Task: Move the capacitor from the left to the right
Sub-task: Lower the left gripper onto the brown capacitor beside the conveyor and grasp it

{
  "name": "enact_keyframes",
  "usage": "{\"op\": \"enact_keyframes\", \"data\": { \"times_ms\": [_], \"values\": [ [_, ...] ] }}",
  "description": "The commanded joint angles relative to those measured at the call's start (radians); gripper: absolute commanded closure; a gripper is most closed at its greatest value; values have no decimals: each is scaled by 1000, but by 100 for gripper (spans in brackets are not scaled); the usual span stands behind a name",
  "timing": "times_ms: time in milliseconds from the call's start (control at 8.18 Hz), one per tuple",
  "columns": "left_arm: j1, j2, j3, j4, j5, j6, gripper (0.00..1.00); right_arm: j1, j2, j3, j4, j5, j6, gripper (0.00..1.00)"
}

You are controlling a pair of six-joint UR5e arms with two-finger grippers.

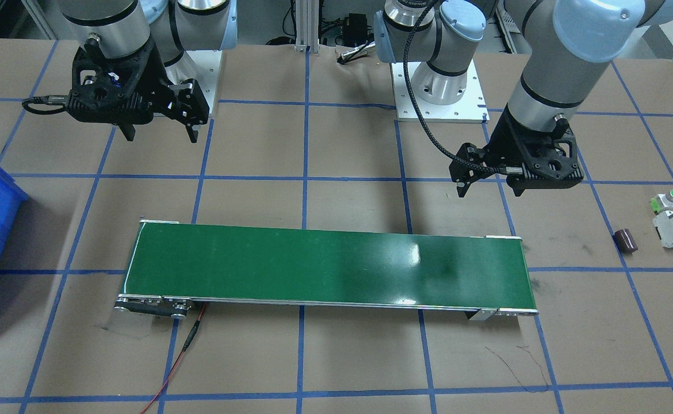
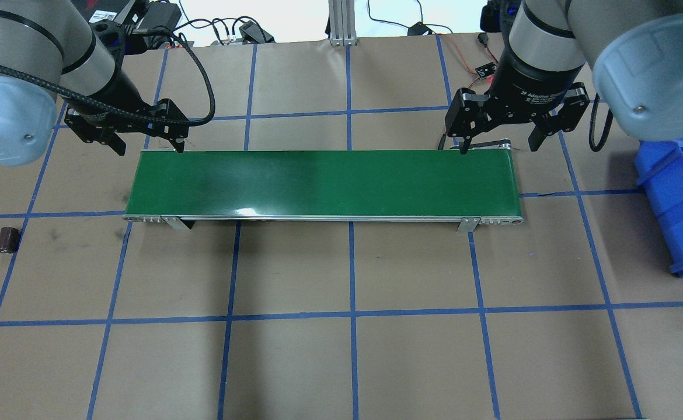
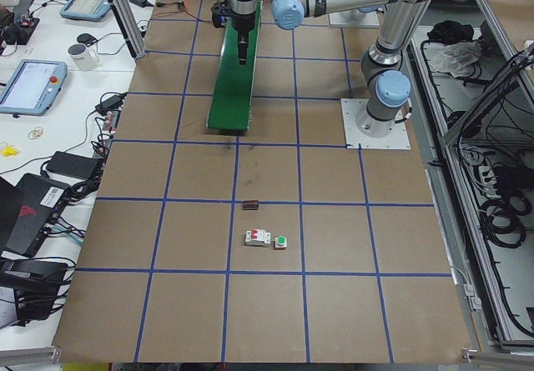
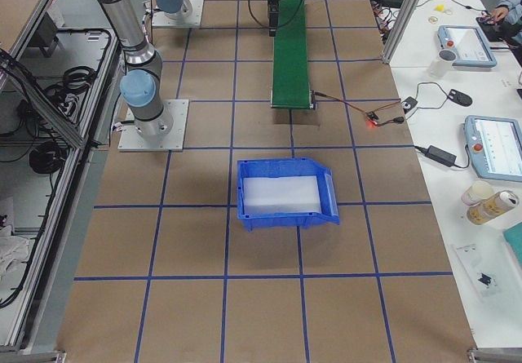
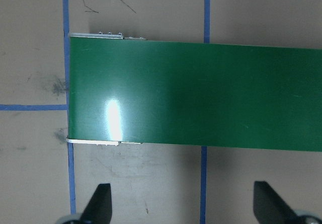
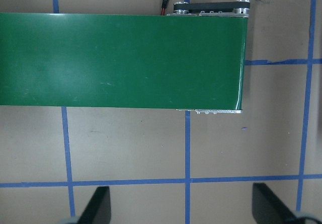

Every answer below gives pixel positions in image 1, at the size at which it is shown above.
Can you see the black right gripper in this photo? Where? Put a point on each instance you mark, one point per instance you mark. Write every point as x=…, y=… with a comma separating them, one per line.
x=160, y=76

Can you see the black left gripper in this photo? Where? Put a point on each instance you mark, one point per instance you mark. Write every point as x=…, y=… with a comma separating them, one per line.
x=505, y=137

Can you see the dark brown cylindrical capacitor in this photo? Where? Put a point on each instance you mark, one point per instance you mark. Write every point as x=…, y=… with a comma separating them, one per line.
x=625, y=242

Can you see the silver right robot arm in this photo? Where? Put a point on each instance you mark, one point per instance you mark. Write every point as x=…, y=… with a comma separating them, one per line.
x=175, y=26

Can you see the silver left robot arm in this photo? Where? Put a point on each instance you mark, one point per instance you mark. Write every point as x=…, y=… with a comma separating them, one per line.
x=572, y=44

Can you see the green conveyor belt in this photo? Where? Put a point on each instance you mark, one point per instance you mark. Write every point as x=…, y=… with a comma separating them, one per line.
x=173, y=265

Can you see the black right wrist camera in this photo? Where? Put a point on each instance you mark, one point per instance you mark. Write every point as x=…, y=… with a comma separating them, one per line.
x=134, y=110

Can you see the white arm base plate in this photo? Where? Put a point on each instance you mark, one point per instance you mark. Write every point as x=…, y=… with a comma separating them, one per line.
x=204, y=66
x=445, y=99

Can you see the green push button switch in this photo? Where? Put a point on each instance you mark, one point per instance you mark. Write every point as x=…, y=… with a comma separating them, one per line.
x=662, y=202

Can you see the aluminium frame post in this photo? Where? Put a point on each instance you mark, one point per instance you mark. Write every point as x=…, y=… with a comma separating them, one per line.
x=307, y=26

